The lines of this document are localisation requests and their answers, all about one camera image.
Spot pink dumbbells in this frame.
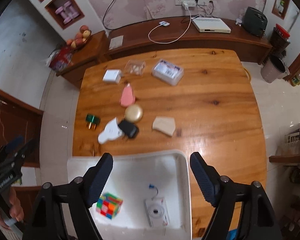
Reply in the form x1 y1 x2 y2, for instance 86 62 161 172
55 1 80 24

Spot grey trash bin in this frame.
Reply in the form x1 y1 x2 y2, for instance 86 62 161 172
261 55 290 83

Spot black power adapter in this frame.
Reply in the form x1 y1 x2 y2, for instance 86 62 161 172
118 119 139 139

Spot pink silicone pouch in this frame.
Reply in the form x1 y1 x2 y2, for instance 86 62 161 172
120 83 135 107

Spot white charger block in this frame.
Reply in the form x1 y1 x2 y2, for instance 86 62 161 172
103 69 122 84

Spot white plastic tray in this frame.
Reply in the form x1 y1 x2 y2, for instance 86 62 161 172
66 149 193 240

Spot colourful Rubik's cube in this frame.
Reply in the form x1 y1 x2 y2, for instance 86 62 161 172
96 192 123 219

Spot beige angular object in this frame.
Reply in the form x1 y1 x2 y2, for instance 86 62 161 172
152 116 176 137

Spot long wooden TV bench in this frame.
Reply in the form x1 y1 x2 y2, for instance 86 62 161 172
106 16 272 64

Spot red patterned gift bag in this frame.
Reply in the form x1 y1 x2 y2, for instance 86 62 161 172
44 46 72 73

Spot small clear plastic box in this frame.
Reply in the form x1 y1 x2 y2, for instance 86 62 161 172
124 60 146 76

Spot wooden side cabinet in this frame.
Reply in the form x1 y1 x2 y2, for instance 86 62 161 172
56 31 109 89

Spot person's left hand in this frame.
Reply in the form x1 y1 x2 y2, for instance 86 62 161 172
0 187 24 230

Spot gold round compact case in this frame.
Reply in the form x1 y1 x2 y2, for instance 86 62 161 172
125 103 143 123

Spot white set-top box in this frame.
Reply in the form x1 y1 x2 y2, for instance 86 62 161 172
192 17 231 34

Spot clear box with label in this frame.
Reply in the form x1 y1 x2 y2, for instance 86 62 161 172
152 60 184 86

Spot wall power strip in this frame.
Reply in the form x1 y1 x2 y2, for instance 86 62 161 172
174 0 210 9

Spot white charging cable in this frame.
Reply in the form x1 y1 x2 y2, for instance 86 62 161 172
148 3 192 45

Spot black wall cable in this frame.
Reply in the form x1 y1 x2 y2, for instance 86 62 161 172
102 0 122 31

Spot green and gold bottle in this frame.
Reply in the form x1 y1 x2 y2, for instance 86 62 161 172
85 114 101 130

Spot black toaster appliance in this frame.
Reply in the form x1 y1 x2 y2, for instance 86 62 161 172
242 7 268 38

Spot white pad on bench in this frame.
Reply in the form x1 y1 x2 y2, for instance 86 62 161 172
109 35 124 50

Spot fruit bowl with peaches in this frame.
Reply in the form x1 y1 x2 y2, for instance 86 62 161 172
66 25 92 50

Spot dark basket with red lid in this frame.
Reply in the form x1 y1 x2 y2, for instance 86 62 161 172
269 24 290 55

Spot white compact camera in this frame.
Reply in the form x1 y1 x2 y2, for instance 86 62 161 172
144 197 170 228

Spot white plastic gadget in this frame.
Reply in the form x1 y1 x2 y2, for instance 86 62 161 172
98 118 123 144

